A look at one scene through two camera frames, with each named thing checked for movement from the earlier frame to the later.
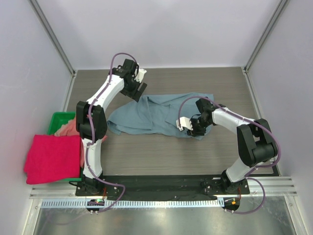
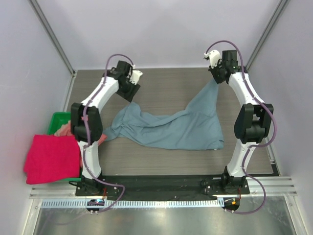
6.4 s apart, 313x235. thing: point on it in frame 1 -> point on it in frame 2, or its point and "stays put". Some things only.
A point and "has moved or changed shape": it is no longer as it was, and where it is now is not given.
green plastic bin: x=58 y=119 stays put
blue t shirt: x=156 y=113 has moved or changed shape
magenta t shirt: x=53 y=157 stays put
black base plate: x=161 y=185 stays put
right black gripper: x=194 y=127 -> x=218 y=75
